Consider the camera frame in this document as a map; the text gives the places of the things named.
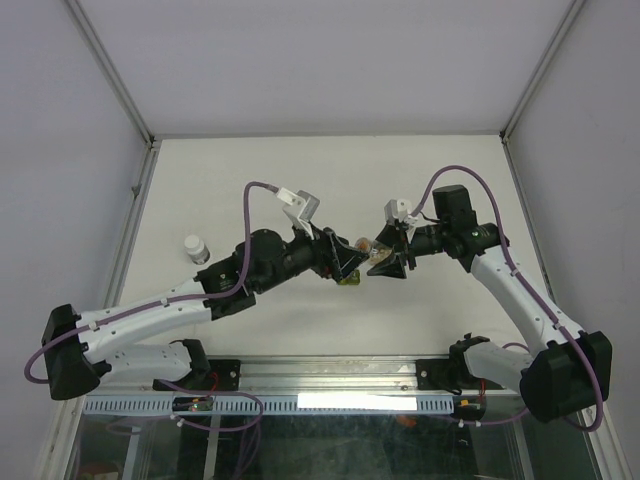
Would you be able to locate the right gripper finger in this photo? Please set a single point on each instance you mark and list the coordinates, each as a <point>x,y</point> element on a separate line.
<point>391,235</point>
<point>393,266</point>

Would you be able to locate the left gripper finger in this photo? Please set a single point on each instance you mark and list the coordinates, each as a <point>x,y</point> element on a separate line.
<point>344,252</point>
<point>349,266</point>

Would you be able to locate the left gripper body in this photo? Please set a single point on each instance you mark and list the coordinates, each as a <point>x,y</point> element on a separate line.
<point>326,263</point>

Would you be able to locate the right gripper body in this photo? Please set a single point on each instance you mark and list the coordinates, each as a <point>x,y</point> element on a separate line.
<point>418,246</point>

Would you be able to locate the clear bottle orange pills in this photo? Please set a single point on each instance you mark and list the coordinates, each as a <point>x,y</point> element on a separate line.
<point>378,253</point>

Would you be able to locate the green pill box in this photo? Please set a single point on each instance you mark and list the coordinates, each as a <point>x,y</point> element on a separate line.
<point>350,282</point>

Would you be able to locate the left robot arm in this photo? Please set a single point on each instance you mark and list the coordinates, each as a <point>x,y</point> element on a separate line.
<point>83,350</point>

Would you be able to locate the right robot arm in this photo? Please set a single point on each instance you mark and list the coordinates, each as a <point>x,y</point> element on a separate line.
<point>565,369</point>

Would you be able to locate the white cap pill bottle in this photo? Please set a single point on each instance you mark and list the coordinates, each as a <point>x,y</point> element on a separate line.
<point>196,249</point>

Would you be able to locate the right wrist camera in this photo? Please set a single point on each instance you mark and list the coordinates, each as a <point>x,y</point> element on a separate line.
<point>399,210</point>

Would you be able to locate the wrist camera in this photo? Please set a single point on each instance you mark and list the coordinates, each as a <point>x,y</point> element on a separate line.
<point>399,210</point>
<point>300,208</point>

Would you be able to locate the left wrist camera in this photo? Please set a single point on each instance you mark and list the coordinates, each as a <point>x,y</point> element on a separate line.
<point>300,208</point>

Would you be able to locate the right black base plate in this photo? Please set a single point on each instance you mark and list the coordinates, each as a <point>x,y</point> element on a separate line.
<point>447,375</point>

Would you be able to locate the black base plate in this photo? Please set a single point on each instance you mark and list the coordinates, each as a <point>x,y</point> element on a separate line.
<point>447,375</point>
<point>218,375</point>

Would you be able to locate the aluminium mounting rail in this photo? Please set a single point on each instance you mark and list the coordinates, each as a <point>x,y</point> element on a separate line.
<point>320,375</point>

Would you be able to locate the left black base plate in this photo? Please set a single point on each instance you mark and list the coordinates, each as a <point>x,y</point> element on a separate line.
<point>218,375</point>

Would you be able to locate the white slotted cable duct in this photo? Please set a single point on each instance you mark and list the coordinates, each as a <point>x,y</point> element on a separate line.
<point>299,404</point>

